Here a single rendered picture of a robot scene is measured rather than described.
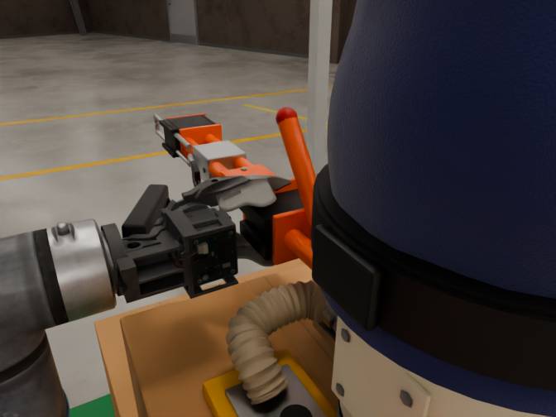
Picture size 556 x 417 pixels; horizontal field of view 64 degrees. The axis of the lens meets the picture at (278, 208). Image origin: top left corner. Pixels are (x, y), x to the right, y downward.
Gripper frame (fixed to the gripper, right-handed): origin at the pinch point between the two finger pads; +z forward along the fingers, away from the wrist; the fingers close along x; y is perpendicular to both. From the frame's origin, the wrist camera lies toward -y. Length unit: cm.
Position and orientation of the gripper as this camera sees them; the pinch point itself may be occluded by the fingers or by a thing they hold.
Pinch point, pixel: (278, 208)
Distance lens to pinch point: 54.0
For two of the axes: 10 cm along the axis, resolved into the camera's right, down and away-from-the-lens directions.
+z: 8.8, -2.2, 4.3
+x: 0.0, -9.0, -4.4
